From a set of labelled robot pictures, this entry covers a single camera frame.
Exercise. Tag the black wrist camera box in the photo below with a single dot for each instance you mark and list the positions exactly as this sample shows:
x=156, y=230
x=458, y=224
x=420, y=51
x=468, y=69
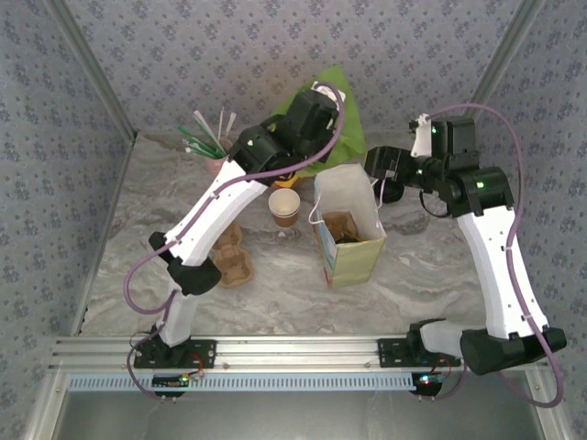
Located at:
x=307, y=114
x=454, y=135

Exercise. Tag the left circuit board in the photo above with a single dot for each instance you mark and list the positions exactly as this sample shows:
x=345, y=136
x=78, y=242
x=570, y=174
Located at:
x=169, y=381

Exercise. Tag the right aluminium frame post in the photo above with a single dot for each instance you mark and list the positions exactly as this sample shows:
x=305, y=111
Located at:
x=500, y=69

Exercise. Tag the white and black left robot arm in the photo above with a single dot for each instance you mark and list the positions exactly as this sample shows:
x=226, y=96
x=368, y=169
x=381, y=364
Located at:
x=215, y=206

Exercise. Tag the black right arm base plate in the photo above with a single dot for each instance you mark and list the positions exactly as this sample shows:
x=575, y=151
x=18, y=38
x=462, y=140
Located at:
x=390, y=353

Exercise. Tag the long white green-striped straw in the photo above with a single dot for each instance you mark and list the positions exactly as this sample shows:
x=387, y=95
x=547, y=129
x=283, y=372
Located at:
x=204, y=126

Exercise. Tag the stack of coloured napkins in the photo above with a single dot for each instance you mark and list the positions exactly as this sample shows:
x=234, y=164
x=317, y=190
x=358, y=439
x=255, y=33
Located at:
x=348, y=119

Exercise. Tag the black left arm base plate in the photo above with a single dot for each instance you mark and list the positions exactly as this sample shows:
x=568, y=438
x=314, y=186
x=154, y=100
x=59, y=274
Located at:
x=204, y=353

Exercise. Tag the aluminium base beam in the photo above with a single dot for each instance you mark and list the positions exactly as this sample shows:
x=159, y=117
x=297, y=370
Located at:
x=298, y=350

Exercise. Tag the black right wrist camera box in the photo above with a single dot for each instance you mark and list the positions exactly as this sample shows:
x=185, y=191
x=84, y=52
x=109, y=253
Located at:
x=454, y=135

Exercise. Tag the white-tipped green straw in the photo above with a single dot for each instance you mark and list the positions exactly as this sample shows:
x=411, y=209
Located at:
x=195, y=152

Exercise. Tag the right circuit board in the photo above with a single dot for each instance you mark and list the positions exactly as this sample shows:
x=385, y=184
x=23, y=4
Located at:
x=426, y=382

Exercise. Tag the aluminium frame post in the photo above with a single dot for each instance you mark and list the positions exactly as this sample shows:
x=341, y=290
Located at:
x=500, y=69
x=91, y=69

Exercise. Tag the thin white wrapped straw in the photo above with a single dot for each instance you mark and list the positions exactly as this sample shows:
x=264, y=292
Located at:
x=220, y=121

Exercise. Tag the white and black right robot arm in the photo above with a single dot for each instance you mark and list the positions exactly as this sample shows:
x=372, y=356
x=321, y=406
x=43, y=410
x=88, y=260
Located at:
x=495, y=275

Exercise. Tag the floral paper takeout bag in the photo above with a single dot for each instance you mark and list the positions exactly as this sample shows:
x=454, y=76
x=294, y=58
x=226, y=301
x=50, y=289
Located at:
x=355, y=263

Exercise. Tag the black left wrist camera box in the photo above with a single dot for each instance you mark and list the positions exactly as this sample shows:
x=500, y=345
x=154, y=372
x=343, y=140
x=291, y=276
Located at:
x=307, y=114

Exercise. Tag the circuit board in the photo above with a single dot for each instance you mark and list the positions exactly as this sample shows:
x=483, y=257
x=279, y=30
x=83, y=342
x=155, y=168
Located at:
x=169, y=381
x=426, y=382

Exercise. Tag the left aluminium frame post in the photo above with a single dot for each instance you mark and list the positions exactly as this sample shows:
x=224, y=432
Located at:
x=91, y=69

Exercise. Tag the empty brown paper cup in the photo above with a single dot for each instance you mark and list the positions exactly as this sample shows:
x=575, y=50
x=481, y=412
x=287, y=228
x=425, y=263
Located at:
x=288, y=221
x=284, y=201

